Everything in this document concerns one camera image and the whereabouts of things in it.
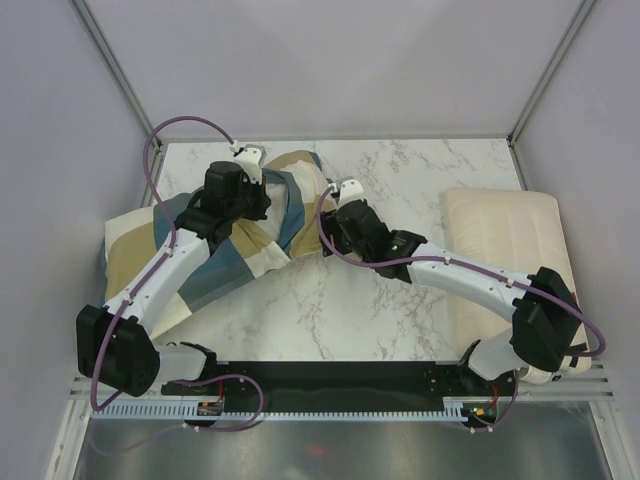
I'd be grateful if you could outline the white pillow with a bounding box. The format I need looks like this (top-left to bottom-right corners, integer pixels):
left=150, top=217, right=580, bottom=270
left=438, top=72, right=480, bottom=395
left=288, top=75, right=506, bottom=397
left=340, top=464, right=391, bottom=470
left=258, top=183, right=293, bottom=249

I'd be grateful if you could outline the blue beige checkered pillowcase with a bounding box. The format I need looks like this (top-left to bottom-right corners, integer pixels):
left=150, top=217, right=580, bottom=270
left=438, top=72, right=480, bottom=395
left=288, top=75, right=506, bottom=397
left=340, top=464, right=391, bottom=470
left=102, top=148, right=341, bottom=344

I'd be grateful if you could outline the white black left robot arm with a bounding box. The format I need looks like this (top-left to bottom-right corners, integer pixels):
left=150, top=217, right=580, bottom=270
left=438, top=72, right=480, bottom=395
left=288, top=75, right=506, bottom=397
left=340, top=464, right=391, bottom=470
left=76, top=155, right=270, bottom=411

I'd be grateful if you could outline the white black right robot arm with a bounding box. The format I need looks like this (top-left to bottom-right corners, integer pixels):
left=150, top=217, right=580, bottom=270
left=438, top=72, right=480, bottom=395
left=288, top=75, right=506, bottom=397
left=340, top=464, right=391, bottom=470
left=316, top=200, right=591, bottom=395

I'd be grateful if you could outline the cream pillow with bear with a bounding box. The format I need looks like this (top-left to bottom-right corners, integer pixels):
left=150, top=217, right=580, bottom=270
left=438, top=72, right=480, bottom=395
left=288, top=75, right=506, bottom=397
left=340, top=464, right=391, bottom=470
left=441, top=187, right=577, bottom=356

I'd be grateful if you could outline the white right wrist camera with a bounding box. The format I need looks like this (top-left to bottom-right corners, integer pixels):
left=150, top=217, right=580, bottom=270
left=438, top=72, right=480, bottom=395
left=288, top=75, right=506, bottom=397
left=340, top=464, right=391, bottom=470
left=329, top=177, right=365, bottom=208

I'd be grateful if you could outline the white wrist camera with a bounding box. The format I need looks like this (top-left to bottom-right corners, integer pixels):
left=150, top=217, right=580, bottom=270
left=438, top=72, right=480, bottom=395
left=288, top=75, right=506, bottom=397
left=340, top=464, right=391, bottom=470
left=229, top=141, right=266, bottom=184
left=329, top=177, right=365, bottom=208

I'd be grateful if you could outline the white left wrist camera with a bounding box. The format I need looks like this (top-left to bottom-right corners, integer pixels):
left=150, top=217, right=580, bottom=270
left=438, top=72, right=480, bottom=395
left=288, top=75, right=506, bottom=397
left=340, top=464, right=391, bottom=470
left=229, top=141, right=266, bottom=184

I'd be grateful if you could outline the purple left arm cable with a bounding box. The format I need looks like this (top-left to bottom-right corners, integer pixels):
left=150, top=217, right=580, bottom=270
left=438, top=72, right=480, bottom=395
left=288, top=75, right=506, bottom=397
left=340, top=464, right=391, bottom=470
left=89, top=114, right=266, bottom=457

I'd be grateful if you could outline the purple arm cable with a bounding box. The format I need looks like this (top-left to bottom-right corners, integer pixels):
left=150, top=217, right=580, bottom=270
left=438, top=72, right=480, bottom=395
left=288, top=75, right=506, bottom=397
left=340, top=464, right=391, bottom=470
left=317, top=184, right=607, bottom=435
left=89, top=114, right=266, bottom=457

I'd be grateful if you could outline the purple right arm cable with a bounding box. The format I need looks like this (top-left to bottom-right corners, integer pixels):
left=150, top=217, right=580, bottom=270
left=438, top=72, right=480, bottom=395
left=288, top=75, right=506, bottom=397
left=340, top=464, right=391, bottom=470
left=317, top=184, right=607, bottom=435

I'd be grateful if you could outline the white slotted cable duct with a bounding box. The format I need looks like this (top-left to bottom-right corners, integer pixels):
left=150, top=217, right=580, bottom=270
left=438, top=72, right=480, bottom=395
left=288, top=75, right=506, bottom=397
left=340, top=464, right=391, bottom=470
left=92, top=397, right=468, bottom=422

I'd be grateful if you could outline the aluminium left frame post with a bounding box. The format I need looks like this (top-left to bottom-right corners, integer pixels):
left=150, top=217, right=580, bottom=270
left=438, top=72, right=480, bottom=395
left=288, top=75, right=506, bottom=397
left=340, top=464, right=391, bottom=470
left=69, top=0, right=153, bottom=135

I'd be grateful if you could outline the aluminium frame post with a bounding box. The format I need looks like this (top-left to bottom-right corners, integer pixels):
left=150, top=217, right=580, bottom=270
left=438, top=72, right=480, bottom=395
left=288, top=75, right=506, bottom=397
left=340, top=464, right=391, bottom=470
left=506, top=0, right=600, bottom=149
left=69, top=0, right=153, bottom=135

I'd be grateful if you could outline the aluminium extrusion rail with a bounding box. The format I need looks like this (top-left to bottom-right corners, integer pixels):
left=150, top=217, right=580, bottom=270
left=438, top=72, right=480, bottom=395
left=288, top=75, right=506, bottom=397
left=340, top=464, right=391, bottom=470
left=69, top=359, right=614, bottom=402

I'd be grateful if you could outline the aluminium right frame post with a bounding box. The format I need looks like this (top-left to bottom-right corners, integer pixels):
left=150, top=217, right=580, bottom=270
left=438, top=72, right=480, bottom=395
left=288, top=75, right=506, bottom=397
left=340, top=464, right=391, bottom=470
left=506, top=0, right=600, bottom=149

